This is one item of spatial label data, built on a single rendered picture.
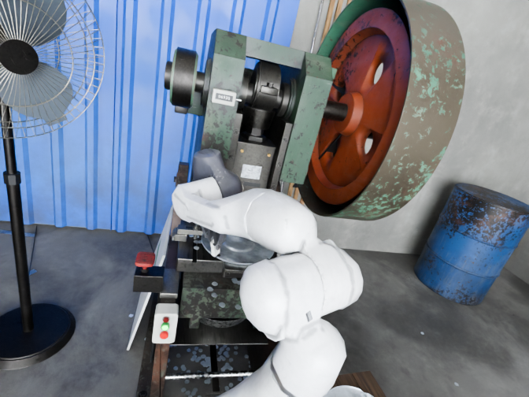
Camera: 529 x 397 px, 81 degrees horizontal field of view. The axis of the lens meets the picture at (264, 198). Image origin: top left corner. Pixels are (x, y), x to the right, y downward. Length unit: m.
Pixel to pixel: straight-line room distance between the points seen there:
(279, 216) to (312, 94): 0.64
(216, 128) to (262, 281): 0.67
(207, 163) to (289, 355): 0.51
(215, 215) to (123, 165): 1.83
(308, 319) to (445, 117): 0.70
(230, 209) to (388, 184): 0.54
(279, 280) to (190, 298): 0.79
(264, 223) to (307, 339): 0.19
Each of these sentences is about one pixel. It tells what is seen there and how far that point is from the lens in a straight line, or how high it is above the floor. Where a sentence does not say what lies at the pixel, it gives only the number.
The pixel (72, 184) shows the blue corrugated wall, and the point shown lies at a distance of 2.60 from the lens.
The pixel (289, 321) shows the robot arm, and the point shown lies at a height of 1.10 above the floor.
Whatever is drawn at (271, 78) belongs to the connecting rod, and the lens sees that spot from 1.10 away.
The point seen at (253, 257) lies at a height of 0.78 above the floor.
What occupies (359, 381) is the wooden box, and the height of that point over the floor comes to 0.35.
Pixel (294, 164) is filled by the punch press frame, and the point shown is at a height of 1.13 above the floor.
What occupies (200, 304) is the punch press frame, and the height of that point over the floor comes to 0.57.
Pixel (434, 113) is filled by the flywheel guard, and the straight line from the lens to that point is 0.98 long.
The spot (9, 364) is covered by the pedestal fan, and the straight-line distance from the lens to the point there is 1.89.
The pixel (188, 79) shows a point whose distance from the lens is 1.06.
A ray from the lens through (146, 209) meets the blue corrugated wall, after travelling 2.57.
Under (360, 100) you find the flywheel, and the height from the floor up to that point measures 1.39.
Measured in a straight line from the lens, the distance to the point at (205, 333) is 1.51.
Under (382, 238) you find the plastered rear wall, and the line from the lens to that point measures 3.29.
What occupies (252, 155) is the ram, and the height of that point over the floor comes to 1.13.
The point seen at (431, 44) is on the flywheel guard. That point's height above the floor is 1.58.
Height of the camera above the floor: 1.43
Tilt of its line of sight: 23 degrees down
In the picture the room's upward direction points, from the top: 14 degrees clockwise
